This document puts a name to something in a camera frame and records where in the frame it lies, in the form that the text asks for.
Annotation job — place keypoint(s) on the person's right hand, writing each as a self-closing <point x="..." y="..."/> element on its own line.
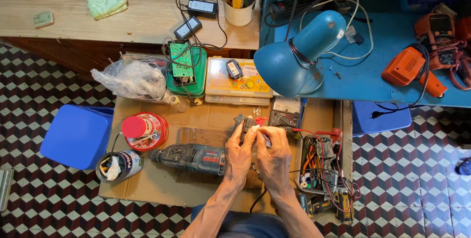
<point x="274" y="157"/>

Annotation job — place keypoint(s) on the person's left hand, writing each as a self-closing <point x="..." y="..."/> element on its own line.
<point x="237" y="157"/>

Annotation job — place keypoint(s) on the person's right fingers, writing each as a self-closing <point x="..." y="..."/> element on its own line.
<point x="266" y="135"/>

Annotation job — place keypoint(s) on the black drill switch part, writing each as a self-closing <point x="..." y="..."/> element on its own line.
<point x="243" y="125"/>

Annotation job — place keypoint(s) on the analog multimeter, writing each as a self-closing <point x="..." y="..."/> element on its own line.
<point x="285" y="114"/>

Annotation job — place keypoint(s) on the yellow label parts box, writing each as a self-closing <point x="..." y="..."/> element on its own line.
<point x="238" y="83"/>

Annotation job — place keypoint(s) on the red multimeter probe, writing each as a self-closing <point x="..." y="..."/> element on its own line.
<point x="325" y="134"/>

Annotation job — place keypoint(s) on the white box of tools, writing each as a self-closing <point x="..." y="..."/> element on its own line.
<point x="318" y="164"/>

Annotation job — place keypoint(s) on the small black grey adapter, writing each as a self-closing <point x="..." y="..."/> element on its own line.
<point x="234" y="69"/>

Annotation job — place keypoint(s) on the dark green rotary hammer drill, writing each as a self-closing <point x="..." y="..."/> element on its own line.
<point x="191" y="158"/>

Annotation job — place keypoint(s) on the blue desk lamp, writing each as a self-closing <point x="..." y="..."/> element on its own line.
<point x="298" y="59"/>

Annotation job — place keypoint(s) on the green plastic tray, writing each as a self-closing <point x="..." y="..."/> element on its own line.
<point x="197" y="79"/>

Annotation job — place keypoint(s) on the small clear glue bottle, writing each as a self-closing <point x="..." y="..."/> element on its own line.
<point x="179" y="102"/>

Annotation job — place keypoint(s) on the person's blue trousers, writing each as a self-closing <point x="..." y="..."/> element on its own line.
<point x="243" y="225"/>

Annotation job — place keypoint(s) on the brown cardboard sheet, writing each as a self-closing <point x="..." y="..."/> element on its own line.
<point x="176" y="190"/>

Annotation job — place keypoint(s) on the red round tin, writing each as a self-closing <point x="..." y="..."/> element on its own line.
<point x="154" y="135"/>

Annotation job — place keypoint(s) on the green circuit board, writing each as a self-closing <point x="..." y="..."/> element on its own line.
<point x="181" y="60"/>

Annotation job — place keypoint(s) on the blue plastic stool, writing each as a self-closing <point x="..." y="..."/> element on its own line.
<point x="77" y="136"/>
<point x="381" y="116"/>

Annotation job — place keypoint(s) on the blue metal table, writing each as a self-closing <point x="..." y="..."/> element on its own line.
<point x="371" y="72"/>

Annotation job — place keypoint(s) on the black power strip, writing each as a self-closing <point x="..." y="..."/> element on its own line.
<point x="290" y="8"/>

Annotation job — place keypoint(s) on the red cap spray can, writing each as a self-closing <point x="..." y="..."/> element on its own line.
<point x="137" y="127"/>

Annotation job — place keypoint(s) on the small aluminium heatsink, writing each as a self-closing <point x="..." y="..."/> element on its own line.
<point x="354" y="35"/>

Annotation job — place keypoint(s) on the black power adapter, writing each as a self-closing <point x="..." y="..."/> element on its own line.
<point x="202" y="8"/>
<point x="187" y="27"/>

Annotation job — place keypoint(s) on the white cup of tools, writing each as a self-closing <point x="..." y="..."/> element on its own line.
<point x="238" y="0"/>

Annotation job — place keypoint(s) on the clear plastic bag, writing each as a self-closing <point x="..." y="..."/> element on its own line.
<point x="130" y="79"/>

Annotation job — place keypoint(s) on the open tin can with scraps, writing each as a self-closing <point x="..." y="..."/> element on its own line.
<point x="119" y="166"/>

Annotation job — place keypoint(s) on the orange electric drill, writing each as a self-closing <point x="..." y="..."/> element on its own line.
<point x="410" y="70"/>

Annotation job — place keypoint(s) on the blue sandal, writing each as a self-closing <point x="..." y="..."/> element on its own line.
<point x="464" y="166"/>

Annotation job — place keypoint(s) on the orange digital multimeter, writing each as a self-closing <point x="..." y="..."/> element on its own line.
<point x="441" y="35"/>

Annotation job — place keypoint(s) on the green folded cloth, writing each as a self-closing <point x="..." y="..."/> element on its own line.
<point x="105" y="0"/>

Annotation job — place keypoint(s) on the small green card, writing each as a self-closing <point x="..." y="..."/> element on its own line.
<point x="43" y="19"/>

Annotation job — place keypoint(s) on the metal object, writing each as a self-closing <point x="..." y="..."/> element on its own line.
<point x="5" y="188"/>

